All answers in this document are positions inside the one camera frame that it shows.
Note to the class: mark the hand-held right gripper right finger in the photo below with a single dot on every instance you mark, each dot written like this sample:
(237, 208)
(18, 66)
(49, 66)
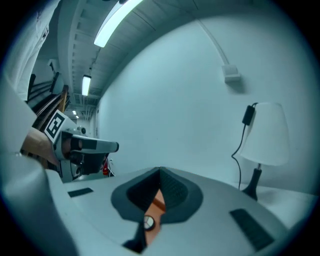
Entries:
(212, 200)

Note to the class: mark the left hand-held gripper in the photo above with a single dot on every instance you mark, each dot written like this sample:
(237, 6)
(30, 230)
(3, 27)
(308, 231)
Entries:
(56, 125)

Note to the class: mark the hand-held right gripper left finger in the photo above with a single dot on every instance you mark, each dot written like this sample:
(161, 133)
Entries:
(95, 212)

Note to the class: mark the round makeup compact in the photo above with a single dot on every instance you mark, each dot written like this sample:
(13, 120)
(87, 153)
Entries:
(148, 222)

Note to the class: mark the orange wooden box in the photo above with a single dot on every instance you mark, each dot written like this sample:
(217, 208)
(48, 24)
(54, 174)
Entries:
(156, 203)

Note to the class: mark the person's left hand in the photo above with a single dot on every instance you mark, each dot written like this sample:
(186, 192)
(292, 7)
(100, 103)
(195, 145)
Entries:
(66, 147)

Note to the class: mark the red object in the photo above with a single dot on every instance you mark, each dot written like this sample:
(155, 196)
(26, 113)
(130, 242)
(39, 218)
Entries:
(105, 169)

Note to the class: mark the short ceiling light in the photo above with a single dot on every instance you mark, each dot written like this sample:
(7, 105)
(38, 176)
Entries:
(86, 85)

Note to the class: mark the stacked dark wooden furniture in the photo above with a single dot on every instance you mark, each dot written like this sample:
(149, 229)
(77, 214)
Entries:
(47, 97)

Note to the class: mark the white shade table lamp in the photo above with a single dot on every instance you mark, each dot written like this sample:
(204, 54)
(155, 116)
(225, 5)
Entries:
(267, 135)

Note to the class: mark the long ceiling light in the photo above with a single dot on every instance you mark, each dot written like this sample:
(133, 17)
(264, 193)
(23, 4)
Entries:
(113, 22)

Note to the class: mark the person's white shirt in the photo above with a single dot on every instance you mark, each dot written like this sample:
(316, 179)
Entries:
(25, 45)

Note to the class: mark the white wall junction box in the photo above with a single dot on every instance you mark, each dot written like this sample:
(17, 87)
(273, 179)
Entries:
(231, 73)

